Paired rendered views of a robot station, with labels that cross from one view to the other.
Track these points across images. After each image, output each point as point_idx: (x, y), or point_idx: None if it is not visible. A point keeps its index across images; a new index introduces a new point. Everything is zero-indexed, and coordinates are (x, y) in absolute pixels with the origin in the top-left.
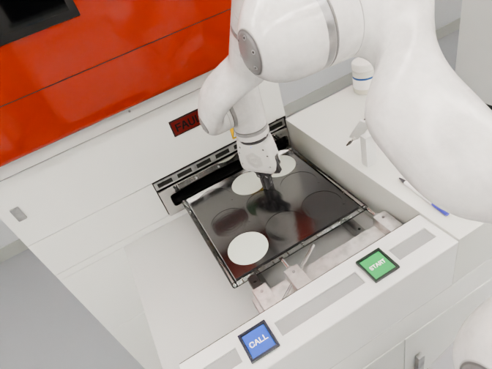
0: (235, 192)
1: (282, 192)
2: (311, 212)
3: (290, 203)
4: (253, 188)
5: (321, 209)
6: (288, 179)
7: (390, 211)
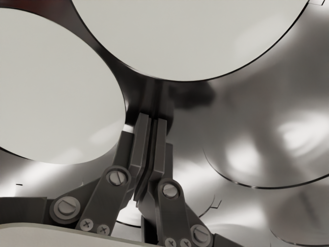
0: (7, 149)
1: (210, 168)
2: (292, 231)
3: (236, 206)
4: (81, 140)
5: (325, 227)
6: (246, 106)
7: None
